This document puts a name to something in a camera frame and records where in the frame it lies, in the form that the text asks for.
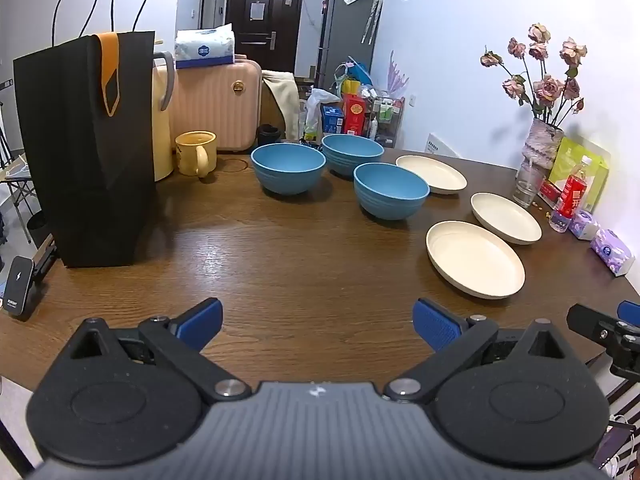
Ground cream thermal jug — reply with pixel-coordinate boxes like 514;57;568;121
150;50;178;183

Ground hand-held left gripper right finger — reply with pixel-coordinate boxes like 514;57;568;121
384;298;581;403

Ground white panel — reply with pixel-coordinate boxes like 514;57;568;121
426;132;466;158

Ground red flat packet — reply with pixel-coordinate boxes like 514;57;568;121
539;180;563;206

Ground drinking glass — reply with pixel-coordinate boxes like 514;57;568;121
512;160;547;209

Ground patterned vase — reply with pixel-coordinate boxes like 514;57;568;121
522;119;565;173

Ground purple tissue pack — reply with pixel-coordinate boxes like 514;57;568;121
569;210;601;241
590;228;636;277

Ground red box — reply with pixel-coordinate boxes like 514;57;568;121
342;94;371;136

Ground blue plastic bag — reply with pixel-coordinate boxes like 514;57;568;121
332;57;375;93

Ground black cylindrical cup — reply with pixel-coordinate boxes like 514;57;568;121
256;124;283;148

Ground black wireless charger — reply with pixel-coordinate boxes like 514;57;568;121
0;256;36;321

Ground black paper bag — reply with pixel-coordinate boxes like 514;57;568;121
12;0;157;268

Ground orange bag tag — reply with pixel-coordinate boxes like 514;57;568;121
95;31;122;117

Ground pink suitcase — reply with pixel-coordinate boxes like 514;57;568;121
167;54;263;153

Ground red label bottle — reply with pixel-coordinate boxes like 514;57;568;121
548;156;594;234

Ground green package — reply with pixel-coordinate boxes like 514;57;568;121
547;136;611;213

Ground blue bowl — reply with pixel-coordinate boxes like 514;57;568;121
321;133;385;178
353;162;431;221
250;143;327;196

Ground dried roses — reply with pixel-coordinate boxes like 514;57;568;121
480;22;588;128

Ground black clamp stand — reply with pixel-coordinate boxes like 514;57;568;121
30;235;58;281

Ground yellow mug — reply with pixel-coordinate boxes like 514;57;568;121
174;130;218;179

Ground wire rack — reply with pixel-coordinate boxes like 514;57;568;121
367;95;405;148

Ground white plastic bag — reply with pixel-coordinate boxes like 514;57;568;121
302;87;341;141

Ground cream plate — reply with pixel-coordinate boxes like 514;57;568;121
470;192;543;246
426;221;526;300
396;155;468;195

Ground blue box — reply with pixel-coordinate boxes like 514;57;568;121
321;105;346;135

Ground folding chair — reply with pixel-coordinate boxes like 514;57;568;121
0;125;48;246

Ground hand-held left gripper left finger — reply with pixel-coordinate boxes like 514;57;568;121
60;297;252;403

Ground beige cloth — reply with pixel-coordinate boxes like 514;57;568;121
261;70;301;142

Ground grey refrigerator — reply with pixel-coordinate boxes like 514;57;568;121
316;0;383;93

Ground purple wing wall sticker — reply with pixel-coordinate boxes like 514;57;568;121
387;50;411;98

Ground dark door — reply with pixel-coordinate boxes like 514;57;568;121
226;0;306;76

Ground folded umbrella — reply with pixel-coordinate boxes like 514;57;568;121
362;0;386;46

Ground white tissue pack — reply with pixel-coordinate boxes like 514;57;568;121
174;23;236;70

